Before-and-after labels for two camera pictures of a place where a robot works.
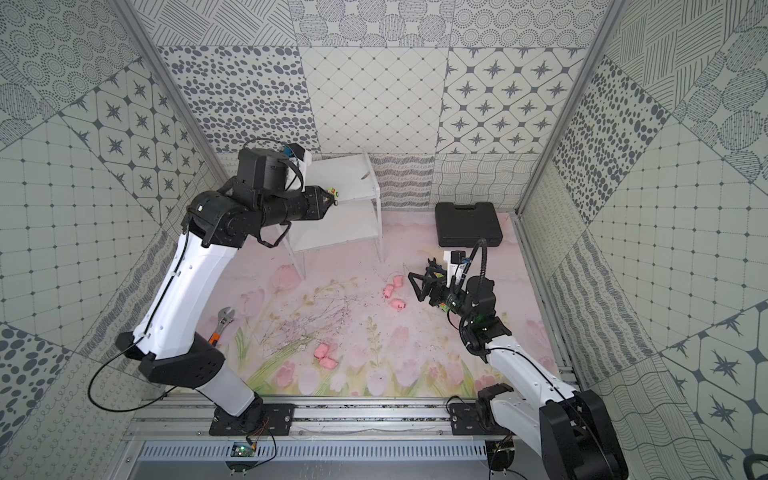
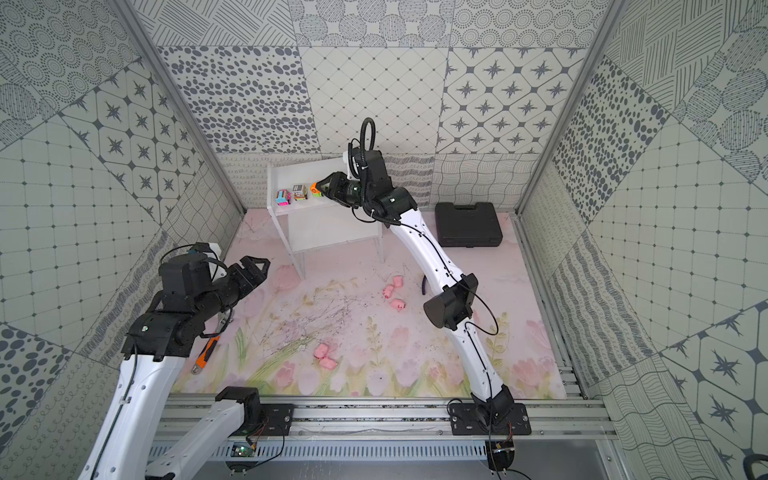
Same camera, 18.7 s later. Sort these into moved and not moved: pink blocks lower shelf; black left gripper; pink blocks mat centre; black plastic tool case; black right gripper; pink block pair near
Moved: black right gripper; black left gripper
Not moved: black plastic tool case; pink block pair near; pink blocks lower shelf; pink blocks mat centre
